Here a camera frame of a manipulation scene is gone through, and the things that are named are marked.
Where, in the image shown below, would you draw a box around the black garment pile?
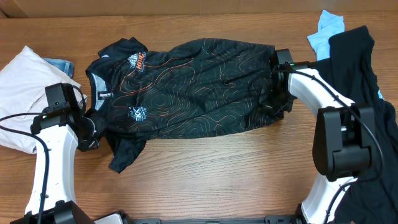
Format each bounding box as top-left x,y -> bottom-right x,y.
315,26 -> 397,224

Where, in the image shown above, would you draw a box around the black cable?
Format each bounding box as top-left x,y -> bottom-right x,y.
0,85 -> 88,224
273,68 -> 386,224

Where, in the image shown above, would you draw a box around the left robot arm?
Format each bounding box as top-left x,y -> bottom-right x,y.
16,83 -> 99,224

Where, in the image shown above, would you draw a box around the blue denim jeans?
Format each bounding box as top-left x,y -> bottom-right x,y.
44,58 -> 74,78

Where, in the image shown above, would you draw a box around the left black cable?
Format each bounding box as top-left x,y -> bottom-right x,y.
0,85 -> 88,224

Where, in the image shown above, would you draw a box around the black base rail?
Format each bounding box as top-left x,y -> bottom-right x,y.
93,210 -> 305,224

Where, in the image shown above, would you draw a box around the beige folded trousers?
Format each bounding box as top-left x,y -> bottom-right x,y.
0,45 -> 88,155

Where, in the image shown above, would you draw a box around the light blue cloth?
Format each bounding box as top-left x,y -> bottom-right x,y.
307,10 -> 345,60

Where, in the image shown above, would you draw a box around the black orange patterned jersey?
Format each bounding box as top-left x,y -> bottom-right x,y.
86,38 -> 293,172

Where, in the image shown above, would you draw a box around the right black cable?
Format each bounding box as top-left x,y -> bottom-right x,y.
273,68 -> 386,224

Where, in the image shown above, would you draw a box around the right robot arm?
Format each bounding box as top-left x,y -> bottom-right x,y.
265,49 -> 383,223

